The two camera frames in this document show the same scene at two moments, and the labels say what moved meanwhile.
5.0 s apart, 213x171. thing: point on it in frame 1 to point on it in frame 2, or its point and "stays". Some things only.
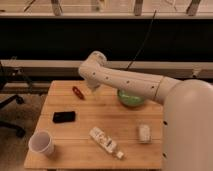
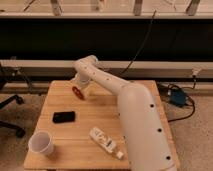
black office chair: (5, 102) stays
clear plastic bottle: (106, 141) stays
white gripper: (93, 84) to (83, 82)
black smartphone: (64, 117) stays
